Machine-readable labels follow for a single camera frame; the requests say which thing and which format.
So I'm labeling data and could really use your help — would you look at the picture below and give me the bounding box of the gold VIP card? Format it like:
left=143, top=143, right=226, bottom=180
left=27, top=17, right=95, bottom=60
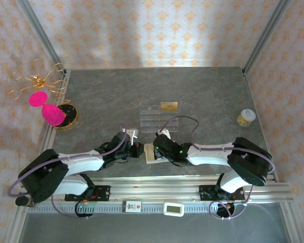
left=160, top=101, right=179, bottom=111

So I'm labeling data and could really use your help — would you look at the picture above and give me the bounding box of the clear acrylic card stand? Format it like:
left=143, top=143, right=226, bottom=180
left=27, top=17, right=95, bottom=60
left=139, top=102, right=180, bottom=134

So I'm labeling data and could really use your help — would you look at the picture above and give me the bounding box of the white number label card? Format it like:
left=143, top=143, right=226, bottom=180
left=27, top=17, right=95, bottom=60
left=122, top=200, right=142, bottom=214

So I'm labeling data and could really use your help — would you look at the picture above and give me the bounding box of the white digital timer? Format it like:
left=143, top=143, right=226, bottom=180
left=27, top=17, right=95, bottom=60
left=163, top=202, right=185, bottom=217

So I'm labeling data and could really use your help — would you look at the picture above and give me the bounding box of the round black gold-rimmed base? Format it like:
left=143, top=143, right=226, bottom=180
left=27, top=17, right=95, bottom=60
left=52, top=103, right=79, bottom=131

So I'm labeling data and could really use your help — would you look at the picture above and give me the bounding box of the pink fuzzy cone ornament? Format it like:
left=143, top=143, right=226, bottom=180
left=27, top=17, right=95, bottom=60
left=41, top=103, right=66, bottom=127

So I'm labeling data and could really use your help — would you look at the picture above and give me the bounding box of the small yellow candle jar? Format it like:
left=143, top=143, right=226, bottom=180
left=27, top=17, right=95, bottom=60
left=237, top=108, right=256, bottom=127

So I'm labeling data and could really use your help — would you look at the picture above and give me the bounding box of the pink fuzzy round ornament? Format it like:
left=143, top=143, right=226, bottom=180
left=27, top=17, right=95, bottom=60
left=28, top=91, right=50, bottom=108

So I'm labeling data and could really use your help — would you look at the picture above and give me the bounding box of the small black cylinder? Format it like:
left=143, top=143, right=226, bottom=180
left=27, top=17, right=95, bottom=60
left=15, top=196, right=39, bottom=207

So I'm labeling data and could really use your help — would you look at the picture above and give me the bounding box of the aluminium mounting rail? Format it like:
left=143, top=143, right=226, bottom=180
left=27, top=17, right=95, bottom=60
left=20, top=174, right=294, bottom=216

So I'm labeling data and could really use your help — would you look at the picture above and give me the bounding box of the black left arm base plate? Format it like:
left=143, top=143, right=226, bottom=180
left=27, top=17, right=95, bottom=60
left=64, top=185, right=111, bottom=203

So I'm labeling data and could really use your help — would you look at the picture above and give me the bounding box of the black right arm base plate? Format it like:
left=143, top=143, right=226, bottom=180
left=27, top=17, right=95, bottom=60
left=199, top=185, right=245, bottom=203

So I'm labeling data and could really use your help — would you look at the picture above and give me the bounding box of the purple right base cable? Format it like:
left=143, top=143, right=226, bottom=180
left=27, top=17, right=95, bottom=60
left=208, top=191, right=257, bottom=221

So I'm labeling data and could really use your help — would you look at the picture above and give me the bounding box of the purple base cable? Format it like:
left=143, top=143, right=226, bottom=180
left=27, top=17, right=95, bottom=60
left=50, top=194, right=92, bottom=221
left=208, top=191, right=257, bottom=221

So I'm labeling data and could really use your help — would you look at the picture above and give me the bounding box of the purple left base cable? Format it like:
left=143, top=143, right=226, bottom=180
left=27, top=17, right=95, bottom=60
left=50, top=194, right=92, bottom=221

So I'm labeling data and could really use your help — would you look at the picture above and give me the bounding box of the gold wire ornament stand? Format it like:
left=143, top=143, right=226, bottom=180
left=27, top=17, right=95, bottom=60
left=8, top=58, right=68, bottom=105

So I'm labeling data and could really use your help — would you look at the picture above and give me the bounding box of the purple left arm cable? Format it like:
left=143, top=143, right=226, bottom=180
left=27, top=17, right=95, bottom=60
left=7, top=123, right=129, bottom=197

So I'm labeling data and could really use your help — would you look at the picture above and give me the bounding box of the aluminium frame post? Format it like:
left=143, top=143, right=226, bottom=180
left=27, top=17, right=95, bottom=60
left=16, top=0, right=67, bottom=74
left=242, top=0, right=291, bottom=74

